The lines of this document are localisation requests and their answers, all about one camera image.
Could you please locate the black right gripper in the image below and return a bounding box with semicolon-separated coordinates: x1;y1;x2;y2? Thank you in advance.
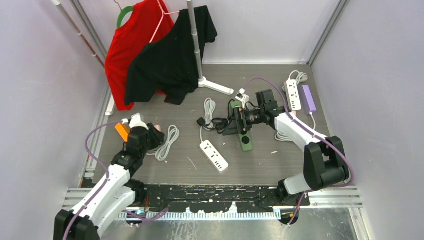
223;106;265;136

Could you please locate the dark green power strip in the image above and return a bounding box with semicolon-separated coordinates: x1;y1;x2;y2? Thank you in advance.
230;100;253;152

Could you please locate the orange power strip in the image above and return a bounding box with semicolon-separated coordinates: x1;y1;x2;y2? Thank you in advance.
114;122;131;142

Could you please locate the white power strip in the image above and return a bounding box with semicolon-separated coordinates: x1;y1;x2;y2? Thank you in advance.
199;140;229;173
284;79;302;111

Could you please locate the purple power strip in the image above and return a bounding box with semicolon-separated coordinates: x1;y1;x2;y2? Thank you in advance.
299;85;317;115

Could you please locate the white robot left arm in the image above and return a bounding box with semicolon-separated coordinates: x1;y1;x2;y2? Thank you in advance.
53;123;165;240

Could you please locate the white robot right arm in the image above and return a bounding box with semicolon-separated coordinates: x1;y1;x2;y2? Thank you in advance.
222;88;353;206

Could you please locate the white clothes rack stand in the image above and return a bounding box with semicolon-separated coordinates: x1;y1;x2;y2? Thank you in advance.
186;0;235;95

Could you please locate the black t-shirt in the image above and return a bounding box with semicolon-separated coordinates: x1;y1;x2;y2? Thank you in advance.
124;9;199;105

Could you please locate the red t-shirt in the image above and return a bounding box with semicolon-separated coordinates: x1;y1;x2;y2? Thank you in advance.
104;0;174;111

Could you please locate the pink clothes hanger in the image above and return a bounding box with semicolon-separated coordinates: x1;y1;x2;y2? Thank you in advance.
149;0;179;43

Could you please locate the green clothes hanger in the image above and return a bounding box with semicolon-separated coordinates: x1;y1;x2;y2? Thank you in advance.
113;0;134;29

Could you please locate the grey coiled cable rear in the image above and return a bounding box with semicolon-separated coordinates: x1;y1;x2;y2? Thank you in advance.
199;97;217;143

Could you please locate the white purple strip cable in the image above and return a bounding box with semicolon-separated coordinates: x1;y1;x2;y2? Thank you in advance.
274;112;317;143

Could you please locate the white coiled power cable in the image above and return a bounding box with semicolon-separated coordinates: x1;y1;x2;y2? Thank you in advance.
281;70;309;94

